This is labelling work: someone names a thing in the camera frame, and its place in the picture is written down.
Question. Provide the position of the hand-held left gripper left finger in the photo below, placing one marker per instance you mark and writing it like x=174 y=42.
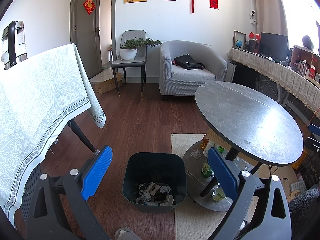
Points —
x=97 y=172

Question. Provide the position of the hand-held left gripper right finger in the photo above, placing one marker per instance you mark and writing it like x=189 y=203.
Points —
x=222 y=172

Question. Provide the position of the brown tape roll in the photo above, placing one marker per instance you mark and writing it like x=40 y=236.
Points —
x=143 y=187

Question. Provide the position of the white round lid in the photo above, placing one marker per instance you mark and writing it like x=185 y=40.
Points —
x=139 y=200

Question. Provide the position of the small white card box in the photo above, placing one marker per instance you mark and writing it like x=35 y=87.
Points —
x=153 y=187

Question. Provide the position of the dark plastic waste bin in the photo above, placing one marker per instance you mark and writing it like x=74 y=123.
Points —
x=155 y=165

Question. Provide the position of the white paper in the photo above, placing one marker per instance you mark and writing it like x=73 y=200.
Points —
x=165 y=189

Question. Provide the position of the green label drink bottle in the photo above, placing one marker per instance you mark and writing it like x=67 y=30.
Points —
x=207 y=168
x=218 y=194

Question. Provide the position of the crumpled tissue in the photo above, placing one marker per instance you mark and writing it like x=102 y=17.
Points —
x=195 y=154

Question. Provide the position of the dining table dark legs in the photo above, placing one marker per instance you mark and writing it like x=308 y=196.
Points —
x=81 y=136

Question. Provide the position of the round grey marble table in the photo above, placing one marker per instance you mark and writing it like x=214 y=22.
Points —
x=250 y=120

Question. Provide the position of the cream rug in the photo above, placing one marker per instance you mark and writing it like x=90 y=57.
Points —
x=190 y=225

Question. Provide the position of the dark ribbed mat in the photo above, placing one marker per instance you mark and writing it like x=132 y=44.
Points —
x=31 y=180

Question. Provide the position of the grey slipper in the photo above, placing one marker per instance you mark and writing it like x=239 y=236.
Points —
x=126 y=234

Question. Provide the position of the yellow plastic crate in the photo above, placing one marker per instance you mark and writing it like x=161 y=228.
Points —
x=300 y=160

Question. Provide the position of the flat brown cardboard box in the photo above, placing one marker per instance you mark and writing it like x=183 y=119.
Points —
x=107 y=86

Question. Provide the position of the grey fluffy cloth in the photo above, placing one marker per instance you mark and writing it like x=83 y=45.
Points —
x=305 y=210

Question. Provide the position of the grey armchair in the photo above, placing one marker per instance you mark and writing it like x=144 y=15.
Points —
x=190 y=80

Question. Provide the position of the white side panel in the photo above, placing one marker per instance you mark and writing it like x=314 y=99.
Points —
x=231 y=72

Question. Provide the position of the beige lace cloth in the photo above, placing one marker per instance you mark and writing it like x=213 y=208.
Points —
x=275 y=72

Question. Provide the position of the black bag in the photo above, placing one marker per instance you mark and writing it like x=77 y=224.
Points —
x=186 y=61

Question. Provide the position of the potted plant white pot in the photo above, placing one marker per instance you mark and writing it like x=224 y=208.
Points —
x=128 y=54

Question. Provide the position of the small blue globe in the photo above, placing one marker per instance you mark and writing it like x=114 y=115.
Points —
x=239 y=44

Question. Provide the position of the dark brown box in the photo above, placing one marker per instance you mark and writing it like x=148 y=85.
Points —
x=253 y=46

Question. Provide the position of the grey door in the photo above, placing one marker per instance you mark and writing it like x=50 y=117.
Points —
x=85 y=42

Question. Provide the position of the black monitor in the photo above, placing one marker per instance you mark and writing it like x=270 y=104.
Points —
x=273 y=45

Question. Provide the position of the grey chair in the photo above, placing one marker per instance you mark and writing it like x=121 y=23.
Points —
x=132 y=37

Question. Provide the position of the small red flags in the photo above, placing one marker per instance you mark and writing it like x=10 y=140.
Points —
x=254 y=36

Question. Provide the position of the glass electric kettle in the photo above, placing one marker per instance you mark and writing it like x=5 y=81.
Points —
x=12 y=45

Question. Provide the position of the dark round object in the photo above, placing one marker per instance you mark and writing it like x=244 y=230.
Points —
x=307 y=42

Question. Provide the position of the red door decoration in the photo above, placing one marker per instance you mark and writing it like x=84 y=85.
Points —
x=89 y=5

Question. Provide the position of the picture frame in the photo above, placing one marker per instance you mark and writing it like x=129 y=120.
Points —
x=236 y=34

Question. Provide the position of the grey wall pipe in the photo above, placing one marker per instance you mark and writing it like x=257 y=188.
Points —
x=114 y=17

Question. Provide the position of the white security camera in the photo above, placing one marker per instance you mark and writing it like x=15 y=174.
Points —
x=252 y=14

